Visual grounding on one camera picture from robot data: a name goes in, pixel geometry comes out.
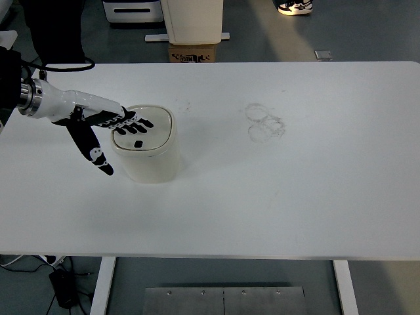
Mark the right white table leg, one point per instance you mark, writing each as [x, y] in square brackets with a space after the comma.
[345, 288]

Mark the metal base plate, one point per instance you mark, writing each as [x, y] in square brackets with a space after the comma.
[224, 300]

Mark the white table leg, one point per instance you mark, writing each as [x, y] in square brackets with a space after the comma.
[103, 286]
[345, 288]

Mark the cream trash can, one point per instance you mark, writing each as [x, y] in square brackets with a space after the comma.
[152, 157]

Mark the left white table leg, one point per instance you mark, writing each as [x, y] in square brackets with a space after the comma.
[103, 286]

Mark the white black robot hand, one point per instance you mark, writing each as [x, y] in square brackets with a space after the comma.
[57, 105]

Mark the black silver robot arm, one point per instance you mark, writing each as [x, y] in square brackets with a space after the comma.
[77, 111]

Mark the grey floor outlet plate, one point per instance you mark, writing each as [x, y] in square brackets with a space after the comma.
[323, 55]

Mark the white table foot bar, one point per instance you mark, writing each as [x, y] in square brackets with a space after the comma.
[165, 38]

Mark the cardboard box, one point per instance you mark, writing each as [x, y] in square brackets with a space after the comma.
[192, 53]

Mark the white side table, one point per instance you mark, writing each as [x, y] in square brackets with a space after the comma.
[7, 38]

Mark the person in dark clothes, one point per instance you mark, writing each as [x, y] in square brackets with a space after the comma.
[55, 28]

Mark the black white sneaker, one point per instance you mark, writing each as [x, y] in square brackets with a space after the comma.
[296, 8]

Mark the black power adapter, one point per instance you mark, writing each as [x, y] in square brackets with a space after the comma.
[63, 284]

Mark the white grey appliance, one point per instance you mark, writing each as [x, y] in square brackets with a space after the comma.
[119, 12]

